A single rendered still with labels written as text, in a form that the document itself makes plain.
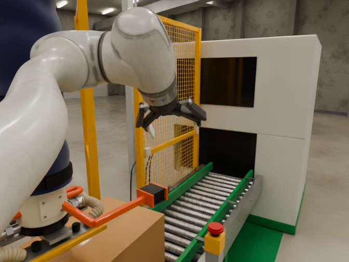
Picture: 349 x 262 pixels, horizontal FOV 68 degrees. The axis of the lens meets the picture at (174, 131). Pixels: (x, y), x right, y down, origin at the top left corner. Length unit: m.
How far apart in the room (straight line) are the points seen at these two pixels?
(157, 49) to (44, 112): 0.28
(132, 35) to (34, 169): 0.31
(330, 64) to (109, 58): 11.59
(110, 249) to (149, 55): 0.91
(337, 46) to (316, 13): 1.57
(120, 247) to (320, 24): 11.68
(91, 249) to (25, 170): 1.05
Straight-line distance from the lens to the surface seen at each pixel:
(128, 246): 1.22
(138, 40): 0.45
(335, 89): 11.86
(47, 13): 0.91
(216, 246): 1.17
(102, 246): 1.24
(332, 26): 12.09
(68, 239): 1.04
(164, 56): 0.49
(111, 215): 0.91
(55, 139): 0.23
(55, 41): 0.53
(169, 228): 2.05
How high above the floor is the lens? 1.67
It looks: 13 degrees down
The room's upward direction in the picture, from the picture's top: straight up
